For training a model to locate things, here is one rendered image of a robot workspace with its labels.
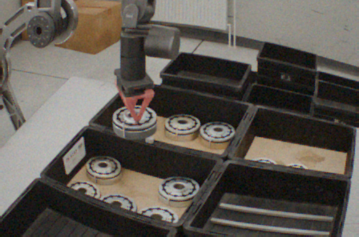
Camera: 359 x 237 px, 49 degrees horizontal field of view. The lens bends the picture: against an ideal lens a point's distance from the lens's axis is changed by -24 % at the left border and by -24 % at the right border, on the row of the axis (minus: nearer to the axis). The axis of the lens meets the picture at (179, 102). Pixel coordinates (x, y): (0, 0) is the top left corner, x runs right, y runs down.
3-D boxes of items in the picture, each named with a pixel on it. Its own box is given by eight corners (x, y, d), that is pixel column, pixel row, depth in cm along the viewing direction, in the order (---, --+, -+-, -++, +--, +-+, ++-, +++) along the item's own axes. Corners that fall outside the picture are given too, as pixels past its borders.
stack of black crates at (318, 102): (298, 175, 239) (313, 102, 217) (305, 146, 264) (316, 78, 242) (352, 181, 227) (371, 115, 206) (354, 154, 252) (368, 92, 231)
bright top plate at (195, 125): (159, 130, 146) (159, 128, 145) (171, 113, 154) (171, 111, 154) (194, 136, 143) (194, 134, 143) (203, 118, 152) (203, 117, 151)
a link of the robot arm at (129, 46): (127, 23, 107) (116, 32, 103) (155, 26, 105) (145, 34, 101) (127, 50, 111) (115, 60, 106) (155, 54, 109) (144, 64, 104)
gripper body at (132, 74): (139, 71, 116) (139, 42, 112) (155, 90, 107) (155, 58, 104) (113, 76, 114) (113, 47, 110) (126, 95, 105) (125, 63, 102)
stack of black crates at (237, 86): (158, 153, 261) (158, 74, 239) (178, 125, 286) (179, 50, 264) (231, 166, 250) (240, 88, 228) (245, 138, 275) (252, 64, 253)
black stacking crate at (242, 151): (221, 193, 126) (226, 160, 121) (251, 138, 150) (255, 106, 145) (340, 208, 114) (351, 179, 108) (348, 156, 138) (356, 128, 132)
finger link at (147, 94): (144, 107, 118) (143, 70, 113) (155, 122, 112) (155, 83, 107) (117, 113, 115) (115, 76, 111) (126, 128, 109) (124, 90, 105)
